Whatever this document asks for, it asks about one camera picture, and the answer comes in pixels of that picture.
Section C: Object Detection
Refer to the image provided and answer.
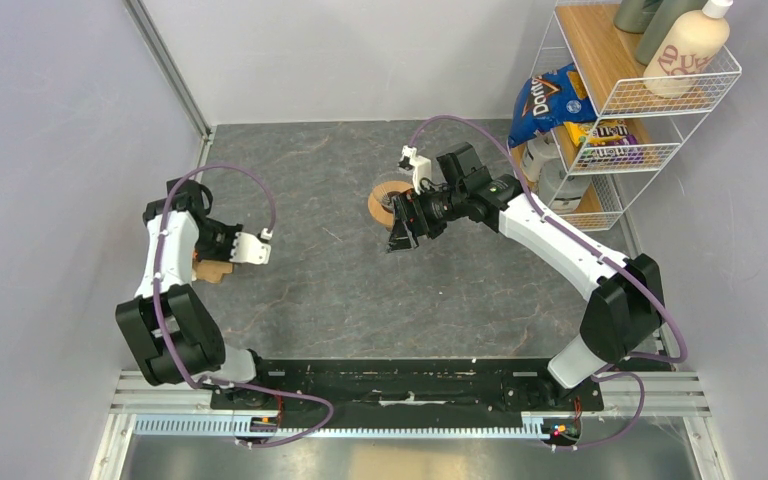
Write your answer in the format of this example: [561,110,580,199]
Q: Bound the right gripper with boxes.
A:
[384,182,466,253]

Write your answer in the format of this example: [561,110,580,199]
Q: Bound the brown paper coffee filters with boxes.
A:
[192,259,234,284]

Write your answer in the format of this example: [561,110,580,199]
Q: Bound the clear glass dripper cone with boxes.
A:
[371,173,413,213]

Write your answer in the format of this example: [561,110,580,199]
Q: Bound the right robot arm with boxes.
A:
[388,142,664,409]

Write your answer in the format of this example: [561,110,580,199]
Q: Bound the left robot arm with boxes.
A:
[115,180,274,409]

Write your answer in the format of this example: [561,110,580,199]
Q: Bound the blue doritos chip bag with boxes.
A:
[507,63,597,149]

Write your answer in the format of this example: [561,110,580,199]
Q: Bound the yellow m&m candy bag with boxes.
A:
[563,119,644,164]

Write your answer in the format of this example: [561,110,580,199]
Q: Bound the green pump bottle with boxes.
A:
[613,0,662,34]
[634,0,707,65]

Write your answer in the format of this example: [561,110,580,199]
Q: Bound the cream pump lotion bottle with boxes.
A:
[643,0,733,99]

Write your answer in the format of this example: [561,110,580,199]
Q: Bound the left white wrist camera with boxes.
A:
[230,228,273,265]

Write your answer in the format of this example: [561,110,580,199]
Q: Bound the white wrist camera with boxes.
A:
[230,228,273,265]
[398,145,433,194]

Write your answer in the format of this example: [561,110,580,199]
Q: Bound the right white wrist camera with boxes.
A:
[398,145,433,194]

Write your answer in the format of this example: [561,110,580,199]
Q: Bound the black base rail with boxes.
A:
[210,358,605,429]

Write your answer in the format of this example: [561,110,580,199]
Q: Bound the white cable duct strip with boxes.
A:
[133,413,550,440]

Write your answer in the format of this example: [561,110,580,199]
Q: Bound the aluminium frame post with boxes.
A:
[122,0,213,141]

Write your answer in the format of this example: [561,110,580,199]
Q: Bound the white wire shelf rack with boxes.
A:
[529,1,741,231]

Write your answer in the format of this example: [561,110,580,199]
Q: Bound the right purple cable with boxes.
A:
[407,115,690,453]

